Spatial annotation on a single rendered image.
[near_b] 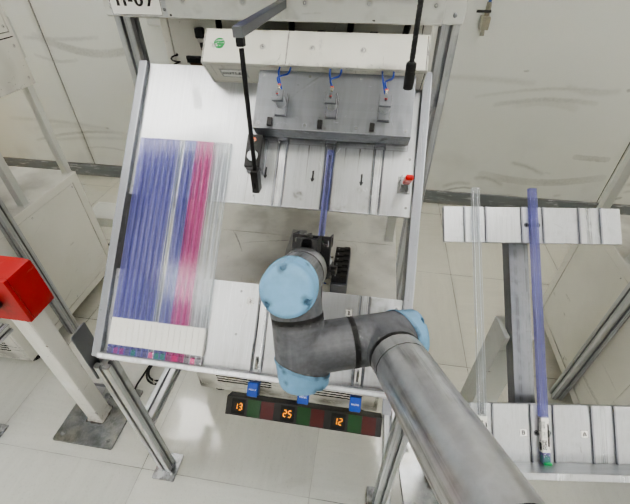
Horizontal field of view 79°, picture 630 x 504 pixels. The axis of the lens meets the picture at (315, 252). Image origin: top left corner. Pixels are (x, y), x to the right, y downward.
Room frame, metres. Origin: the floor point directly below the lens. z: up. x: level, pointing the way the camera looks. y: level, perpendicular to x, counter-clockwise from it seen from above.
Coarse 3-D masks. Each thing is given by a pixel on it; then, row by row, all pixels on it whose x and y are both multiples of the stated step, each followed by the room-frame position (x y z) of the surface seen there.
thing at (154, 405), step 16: (112, 0) 0.99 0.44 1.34; (128, 0) 0.99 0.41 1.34; (144, 0) 0.98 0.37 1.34; (160, 0) 0.98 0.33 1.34; (336, 256) 0.91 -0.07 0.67; (336, 288) 0.80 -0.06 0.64; (80, 336) 0.55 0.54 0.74; (80, 352) 0.53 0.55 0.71; (160, 384) 0.68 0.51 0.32; (160, 400) 0.62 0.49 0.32; (384, 416) 0.57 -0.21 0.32; (384, 432) 0.52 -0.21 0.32; (384, 448) 0.48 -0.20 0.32; (176, 464) 0.55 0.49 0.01; (368, 496) 0.45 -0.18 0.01
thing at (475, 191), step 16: (480, 224) 0.59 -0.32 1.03; (480, 240) 0.57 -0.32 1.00; (480, 256) 0.55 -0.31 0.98; (480, 272) 0.53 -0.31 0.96; (480, 288) 0.51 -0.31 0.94; (480, 304) 0.48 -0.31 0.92; (480, 320) 0.46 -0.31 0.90; (480, 336) 0.44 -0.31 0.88; (480, 352) 0.42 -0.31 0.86; (480, 368) 0.40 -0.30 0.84; (480, 384) 0.38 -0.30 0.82; (480, 400) 0.36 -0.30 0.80
